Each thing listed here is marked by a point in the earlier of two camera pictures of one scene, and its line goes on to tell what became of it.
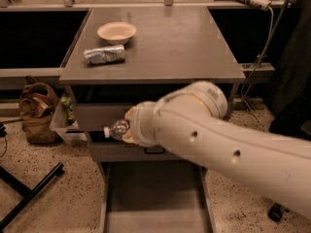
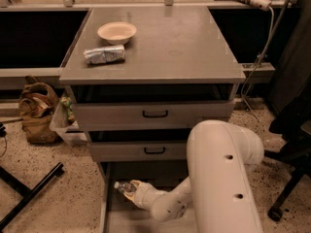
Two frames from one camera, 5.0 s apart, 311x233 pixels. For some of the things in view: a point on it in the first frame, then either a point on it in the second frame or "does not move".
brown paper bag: (37, 105) does not move
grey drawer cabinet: (120, 56) does not move
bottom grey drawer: (155, 196) does not move
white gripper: (140, 122) to (143, 193)
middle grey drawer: (121, 151) does not move
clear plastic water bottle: (116, 130) to (124, 186)
